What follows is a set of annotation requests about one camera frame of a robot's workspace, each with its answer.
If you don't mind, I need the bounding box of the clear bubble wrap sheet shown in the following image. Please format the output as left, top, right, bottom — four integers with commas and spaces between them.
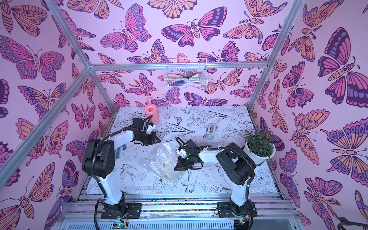
139, 142, 179, 179

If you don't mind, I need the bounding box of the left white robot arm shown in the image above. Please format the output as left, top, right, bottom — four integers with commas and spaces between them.
82, 128, 161, 205

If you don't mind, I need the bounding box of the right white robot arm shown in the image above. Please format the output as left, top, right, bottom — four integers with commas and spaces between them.
174, 142, 255, 207

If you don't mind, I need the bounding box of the blue dotted work glove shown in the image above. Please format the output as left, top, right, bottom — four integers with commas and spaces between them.
115, 144, 126, 159

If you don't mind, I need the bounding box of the pink plastic watering can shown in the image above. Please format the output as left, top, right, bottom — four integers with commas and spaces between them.
144, 97, 159, 124

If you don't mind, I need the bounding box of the tape dispenser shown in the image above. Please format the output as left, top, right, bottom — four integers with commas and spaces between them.
206, 123, 217, 140

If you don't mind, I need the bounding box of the green potted plant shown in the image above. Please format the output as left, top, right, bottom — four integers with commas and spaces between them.
244, 130, 276, 164

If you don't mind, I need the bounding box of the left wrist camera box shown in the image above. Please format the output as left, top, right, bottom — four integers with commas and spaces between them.
130, 117, 156, 134

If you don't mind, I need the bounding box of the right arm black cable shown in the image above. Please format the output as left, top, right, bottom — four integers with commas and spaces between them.
175, 136, 256, 185

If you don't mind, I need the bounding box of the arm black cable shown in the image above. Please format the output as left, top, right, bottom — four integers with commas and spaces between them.
175, 136, 256, 185
90, 115, 153, 230

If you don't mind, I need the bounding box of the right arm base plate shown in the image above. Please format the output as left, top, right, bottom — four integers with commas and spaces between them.
217, 200, 258, 219

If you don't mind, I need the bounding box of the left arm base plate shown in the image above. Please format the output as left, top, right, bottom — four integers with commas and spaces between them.
101, 203, 142, 219

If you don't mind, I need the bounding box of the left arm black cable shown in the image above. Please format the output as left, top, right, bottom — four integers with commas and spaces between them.
90, 115, 153, 230

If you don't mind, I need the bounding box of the white wire wall basket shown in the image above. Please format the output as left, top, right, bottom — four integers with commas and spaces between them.
163, 57, 209, 90

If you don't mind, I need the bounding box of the aluminium frame post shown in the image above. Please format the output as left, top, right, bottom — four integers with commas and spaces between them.
45, 0, 115, 112

